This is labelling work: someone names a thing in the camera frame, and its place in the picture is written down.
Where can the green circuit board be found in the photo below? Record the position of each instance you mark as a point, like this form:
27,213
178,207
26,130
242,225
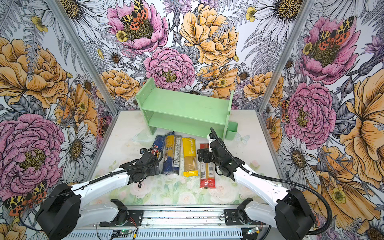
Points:
120,234

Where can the aluminium front rail base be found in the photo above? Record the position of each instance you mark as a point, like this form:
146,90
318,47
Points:
174,223

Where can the aluminium right corner post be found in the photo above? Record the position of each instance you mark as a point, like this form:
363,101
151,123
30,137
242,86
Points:
291,40

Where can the green two-tier shelf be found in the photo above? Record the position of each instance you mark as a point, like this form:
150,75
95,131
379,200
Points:
180,112

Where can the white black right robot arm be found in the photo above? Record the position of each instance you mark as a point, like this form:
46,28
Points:
283,209

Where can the red spaghetti bag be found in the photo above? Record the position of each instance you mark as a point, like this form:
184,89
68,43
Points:
207,167

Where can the aluminium left corner post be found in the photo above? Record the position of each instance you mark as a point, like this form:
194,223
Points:
75,40

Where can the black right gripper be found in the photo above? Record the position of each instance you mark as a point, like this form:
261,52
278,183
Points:
200,155

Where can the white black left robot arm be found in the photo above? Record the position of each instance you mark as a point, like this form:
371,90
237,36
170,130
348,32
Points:
68,208

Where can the yellow spaghetti bag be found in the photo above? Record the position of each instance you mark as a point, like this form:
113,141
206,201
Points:
190,157

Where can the aluminium corner post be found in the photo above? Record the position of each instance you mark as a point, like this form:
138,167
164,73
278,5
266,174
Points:
75,40
291,40

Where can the green plastic cup holder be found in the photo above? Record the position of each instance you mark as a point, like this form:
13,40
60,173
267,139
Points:
232,130

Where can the clear labelled spaghetti bag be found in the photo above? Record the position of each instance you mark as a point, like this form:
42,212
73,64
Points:
177,154

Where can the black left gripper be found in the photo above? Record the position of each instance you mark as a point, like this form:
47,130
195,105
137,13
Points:
154,170

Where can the blue Barilla spaghetti box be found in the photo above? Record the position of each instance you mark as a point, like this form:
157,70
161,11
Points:
158,143

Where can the clear plastic lid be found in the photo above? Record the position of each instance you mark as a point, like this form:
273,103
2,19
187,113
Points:
144,136

